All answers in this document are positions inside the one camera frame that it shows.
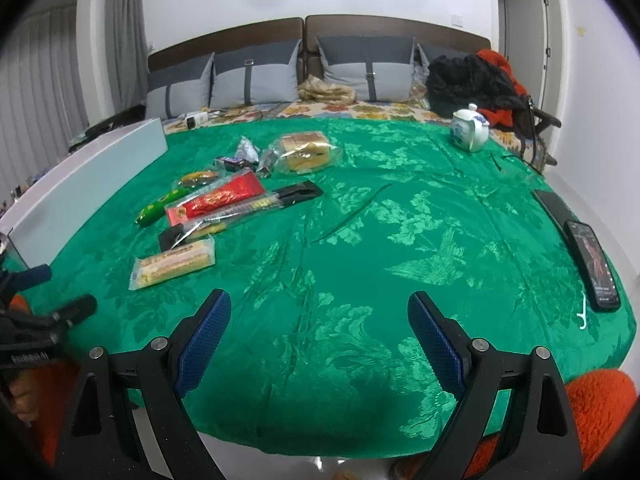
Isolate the dark chocolate bar packet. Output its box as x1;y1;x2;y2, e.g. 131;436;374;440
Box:
215;156;254;172

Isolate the clear long jelly stick packet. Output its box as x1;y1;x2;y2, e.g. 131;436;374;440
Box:
158;193;283;252

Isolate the person's left hand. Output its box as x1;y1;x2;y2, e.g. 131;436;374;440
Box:
9;370;39;422

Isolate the orange fuzzy sleeve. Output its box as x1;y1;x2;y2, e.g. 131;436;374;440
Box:
464;370;638;479

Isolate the white cardboard box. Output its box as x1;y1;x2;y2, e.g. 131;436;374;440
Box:
1;119;168;268

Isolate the beige wafer bar packet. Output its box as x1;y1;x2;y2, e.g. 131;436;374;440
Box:
129;237;216;290

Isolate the black smartphone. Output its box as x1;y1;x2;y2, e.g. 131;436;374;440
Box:
564;220;620;312

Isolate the black clear long snack packet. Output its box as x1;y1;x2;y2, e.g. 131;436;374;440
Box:
158;180;323;252

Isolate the green sausage snack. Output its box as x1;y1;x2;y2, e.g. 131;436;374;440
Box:
136;188;190;228

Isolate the orange snack in clear wrapper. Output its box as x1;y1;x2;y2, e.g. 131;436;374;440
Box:
175;169;220;190

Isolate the grey curtain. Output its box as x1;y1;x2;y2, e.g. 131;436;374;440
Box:
1;0;148;204

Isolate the red snack packet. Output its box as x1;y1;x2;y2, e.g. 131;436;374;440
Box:
165;169;266;226

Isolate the white power adapter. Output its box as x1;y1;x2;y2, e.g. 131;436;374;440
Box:
184;112;208;130

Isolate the far left grey pillow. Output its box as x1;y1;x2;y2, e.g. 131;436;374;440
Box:
145;53;215;120

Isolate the grey pillow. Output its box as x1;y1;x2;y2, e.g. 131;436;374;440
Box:
145;53;215;120
418;44;468;68
317;36;416;103
209;40;300;110

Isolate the white silver snack pouch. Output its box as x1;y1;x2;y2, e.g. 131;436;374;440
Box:
235;136;260;165

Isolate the green patterned tablecloth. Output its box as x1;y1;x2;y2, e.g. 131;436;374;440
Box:
26;118;637;458

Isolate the white blue ceramic teapot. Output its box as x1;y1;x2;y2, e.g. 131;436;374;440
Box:
450;103;489;153

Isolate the black chair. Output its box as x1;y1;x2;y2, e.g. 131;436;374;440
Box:
518;96;562;174

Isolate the red garment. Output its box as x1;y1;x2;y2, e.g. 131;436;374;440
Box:
475;49;528;130

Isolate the packaged bread loaf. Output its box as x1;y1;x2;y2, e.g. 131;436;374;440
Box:
269;131;343;174

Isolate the floral bedsheet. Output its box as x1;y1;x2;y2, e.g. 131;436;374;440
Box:
163;102;534;158

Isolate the black jacket pile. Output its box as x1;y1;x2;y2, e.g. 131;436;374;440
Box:
424;53;526;118

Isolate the folded beige cloth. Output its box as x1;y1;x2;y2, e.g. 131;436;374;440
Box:
297;75;357;104

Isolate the far right grey pillow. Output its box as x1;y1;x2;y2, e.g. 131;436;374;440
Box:
418;44;468;68

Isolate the white door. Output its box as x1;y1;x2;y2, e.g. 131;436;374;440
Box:
498;0;562;115

